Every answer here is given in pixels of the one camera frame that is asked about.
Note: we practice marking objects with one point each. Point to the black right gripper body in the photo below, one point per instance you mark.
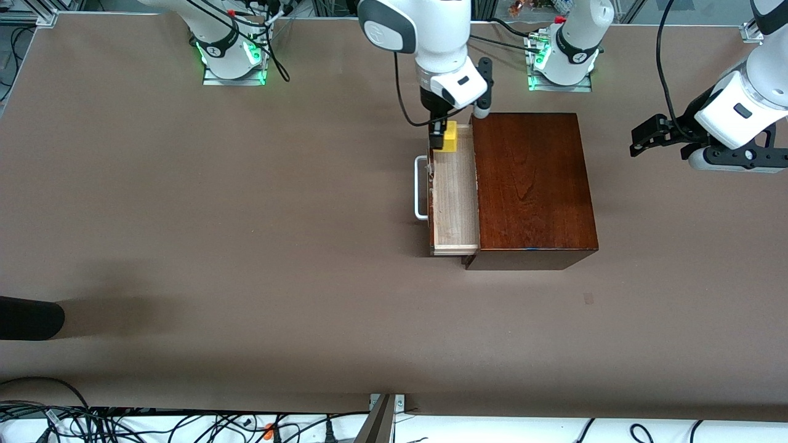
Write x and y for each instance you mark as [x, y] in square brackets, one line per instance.
[433, 111]

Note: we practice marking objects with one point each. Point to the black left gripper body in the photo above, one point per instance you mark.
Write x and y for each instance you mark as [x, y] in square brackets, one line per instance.
[682, 131]

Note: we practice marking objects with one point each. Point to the yellow wooden block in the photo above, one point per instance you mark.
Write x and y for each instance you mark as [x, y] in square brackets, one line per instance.
[451, 136]

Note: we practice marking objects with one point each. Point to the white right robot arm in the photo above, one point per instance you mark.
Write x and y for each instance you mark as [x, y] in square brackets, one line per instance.
[431, 31]

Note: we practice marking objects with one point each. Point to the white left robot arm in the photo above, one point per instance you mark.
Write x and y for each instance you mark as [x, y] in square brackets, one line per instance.
[578, 37]

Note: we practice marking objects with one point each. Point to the dark brown wooden cabinet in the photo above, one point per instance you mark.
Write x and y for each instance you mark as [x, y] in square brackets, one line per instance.
[542, 203]

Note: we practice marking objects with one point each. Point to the brown paper table cover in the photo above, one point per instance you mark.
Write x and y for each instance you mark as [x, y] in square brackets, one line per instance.
[338, 307]

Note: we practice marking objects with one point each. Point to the black power plug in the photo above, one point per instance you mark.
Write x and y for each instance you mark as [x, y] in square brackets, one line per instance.
[329, 432]

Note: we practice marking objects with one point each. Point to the black ribbed cylinder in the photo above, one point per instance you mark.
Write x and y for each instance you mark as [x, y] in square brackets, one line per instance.
[31, 319]

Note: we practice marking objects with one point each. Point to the aluminium right arm base plate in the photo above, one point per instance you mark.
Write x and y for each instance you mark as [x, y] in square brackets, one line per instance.
[234, 81]

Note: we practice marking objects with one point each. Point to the aluminium post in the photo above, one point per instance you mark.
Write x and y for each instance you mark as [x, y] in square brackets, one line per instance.
[377, 424]

